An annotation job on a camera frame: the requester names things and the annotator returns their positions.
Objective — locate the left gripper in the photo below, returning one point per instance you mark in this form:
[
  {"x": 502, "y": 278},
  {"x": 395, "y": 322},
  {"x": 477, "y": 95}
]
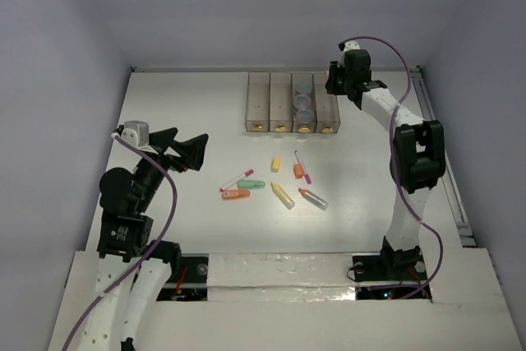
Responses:
[{"x": 168, "y": 155}]

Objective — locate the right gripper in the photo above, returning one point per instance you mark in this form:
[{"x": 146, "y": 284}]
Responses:
[{"x": 330, "y": 85}]

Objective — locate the clear jar of paper clips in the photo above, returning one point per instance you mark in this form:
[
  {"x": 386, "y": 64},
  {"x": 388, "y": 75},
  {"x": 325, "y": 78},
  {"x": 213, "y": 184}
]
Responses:
[{"x": 301, "y": 102}]

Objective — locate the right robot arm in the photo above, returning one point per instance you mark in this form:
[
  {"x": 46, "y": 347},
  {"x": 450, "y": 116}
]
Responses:
[{"x": 417, "y": 162}]

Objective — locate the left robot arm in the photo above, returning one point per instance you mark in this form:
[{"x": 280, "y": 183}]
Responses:
[{"x": 133, "y": 267}]

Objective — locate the green correction tape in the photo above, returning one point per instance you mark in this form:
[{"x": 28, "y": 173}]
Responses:
[{"x": 250, "y": 184}]

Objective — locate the pink marker pen lower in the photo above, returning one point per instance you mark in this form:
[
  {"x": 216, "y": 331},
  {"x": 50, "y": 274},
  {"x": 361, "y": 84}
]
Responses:
[{"x": 236, "y": 180}]

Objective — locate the pink marker pen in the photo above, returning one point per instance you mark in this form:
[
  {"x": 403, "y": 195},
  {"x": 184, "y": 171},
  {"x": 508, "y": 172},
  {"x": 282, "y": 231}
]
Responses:
[
  {"x": 236, "y": 180},
  {"x": 299, "y": 160}
]

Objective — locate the orange highlighter cap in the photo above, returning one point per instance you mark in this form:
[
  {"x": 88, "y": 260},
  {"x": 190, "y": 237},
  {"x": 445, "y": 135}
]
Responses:
[{"x": 298, "y": 171}]

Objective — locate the pink marker pen upper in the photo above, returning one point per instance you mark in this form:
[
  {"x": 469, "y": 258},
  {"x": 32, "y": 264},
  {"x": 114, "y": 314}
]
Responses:
[{"x": 299, "y": 160}]

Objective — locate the yellow highlighter cap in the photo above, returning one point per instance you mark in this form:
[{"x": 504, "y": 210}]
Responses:
[{"x": 275, "y": 164}]

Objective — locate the orange tipped clear highlighter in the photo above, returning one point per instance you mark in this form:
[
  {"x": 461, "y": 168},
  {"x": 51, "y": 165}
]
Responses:
[{"x": 314, "y": 199}]

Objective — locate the yellow highlighter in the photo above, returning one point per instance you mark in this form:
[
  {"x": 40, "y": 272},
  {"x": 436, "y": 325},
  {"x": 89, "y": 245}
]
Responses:
[{"x": 282, "y": 195}]

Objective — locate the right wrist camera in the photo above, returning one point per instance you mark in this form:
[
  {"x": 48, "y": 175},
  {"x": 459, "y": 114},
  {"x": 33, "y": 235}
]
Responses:
[{"x": 349, "y": 45}]

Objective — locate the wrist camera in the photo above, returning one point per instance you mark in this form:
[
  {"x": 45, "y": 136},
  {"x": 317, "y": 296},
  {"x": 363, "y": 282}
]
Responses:
[
  {"x": 349, "y": 45},
  {"x": 134, "y": 133}
]

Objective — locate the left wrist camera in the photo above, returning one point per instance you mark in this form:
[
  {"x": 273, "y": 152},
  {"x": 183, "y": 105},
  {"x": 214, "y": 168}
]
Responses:
[{"x": 134, "y": 133}]

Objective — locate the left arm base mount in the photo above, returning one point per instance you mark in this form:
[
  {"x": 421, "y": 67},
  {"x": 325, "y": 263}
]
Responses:
[{"x": 190, "y": 283}]

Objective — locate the aluminium rail right edge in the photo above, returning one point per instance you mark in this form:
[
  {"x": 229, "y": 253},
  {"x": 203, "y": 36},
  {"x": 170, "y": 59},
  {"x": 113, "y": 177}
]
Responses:
[{"x": 437, "y": 148}]

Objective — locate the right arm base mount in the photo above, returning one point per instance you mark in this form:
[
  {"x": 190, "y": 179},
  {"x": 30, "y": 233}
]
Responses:
[{"x": 377, "y": 279}]

